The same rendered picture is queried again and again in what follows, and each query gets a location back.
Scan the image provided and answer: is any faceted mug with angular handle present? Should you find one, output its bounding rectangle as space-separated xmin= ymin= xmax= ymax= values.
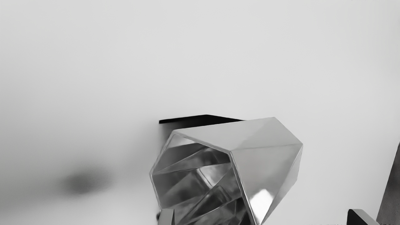
xmin=149 ymin=117 xmax=303 ymax=225

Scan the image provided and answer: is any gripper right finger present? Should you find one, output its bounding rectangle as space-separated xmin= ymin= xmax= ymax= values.
xmin=347 ymin=209 xmax=380 ymax=225

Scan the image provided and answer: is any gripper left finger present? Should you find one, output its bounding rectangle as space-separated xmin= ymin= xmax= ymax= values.
xmin=157 ymin=208 xmax=175 ymax=225

